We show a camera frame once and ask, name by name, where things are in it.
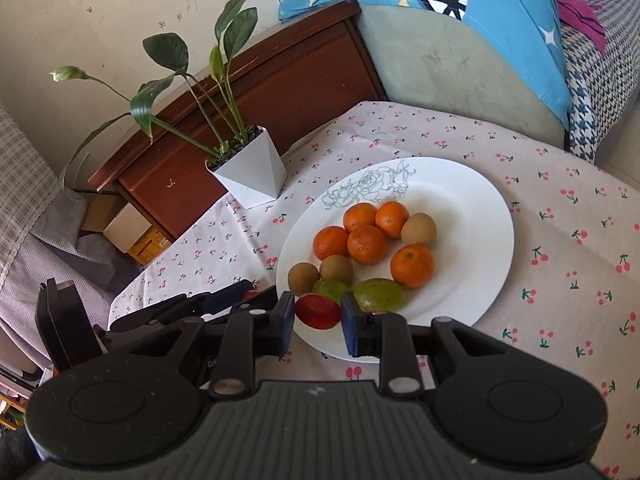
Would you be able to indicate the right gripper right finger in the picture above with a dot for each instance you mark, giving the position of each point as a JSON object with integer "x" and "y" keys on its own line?
{"x": 387, "y": 337}

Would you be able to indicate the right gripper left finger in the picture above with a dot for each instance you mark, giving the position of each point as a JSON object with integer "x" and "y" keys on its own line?
{"x": 254, "y": 328}

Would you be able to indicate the green lime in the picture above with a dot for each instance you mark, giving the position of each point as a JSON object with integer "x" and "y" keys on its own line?
{"x": 379, "y": 295}
{"x": 331, "y": 288}

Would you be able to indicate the red cherry tomato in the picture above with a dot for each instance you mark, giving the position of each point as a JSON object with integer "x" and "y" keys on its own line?
{"x": 317, "y": 311}

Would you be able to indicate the large mandarin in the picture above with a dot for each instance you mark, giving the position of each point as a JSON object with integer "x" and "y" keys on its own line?
{"x": 412, "y": 265}

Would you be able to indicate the brown kiwi front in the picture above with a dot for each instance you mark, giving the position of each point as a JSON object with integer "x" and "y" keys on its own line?
{"x": 302, "y": 277}

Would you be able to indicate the brown kiwi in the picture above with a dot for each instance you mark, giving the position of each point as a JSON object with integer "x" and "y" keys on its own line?
{"x": 420, "y": 228}
{"x": 337, "y": 267}
{"x": 302, "y": 277}

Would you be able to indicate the dimpled mandarin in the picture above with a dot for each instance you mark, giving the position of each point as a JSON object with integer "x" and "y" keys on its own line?
{"x": 367, "y": 245}

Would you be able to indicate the orange mandarin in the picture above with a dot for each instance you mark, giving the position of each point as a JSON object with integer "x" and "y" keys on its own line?
{"x": 330, "y": 241}

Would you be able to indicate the brown kiwi back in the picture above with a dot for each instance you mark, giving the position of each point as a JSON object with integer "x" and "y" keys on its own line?
{"x": 420, "y": 228}

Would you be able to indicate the small mandarin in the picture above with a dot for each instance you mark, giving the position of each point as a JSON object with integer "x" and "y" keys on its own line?
{"x": 361, "y": 214}

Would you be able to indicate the grey checked fabric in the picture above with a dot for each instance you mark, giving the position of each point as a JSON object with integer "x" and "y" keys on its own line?
{"x": 40, "y": 239}

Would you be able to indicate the yellow labelled box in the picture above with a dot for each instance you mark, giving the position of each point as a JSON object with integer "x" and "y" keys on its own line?
{"x": 149, "y": 246}

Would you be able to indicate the cardboard box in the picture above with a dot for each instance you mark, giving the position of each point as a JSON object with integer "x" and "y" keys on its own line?
{"x": 126, "y": 228}

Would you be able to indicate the white geometric plant pot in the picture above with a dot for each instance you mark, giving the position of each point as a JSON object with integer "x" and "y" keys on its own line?
{"x": 255, "y": 174}

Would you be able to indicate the cherry print tablecloth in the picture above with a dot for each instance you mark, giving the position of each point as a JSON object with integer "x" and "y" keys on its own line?
{"x": 572, "y": 294}

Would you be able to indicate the green leafy plant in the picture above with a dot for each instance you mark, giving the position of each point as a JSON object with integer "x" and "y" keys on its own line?
{"x": 232, "y": 30}

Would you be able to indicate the dark wooden cabinet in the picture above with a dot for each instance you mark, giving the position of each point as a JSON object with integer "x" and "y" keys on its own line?
{"x": 292, "y": 79}

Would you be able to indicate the grey green sofa armrest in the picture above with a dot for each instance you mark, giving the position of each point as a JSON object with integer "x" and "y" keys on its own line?
{"x": 429, "y": 60}

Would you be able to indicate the houndstooth sofa cover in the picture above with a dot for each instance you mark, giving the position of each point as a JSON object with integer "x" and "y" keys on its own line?
{"x": 603, "y": 85}

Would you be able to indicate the purple cloth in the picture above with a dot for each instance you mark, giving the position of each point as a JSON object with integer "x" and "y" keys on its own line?
{"x": 579, "y": 15}

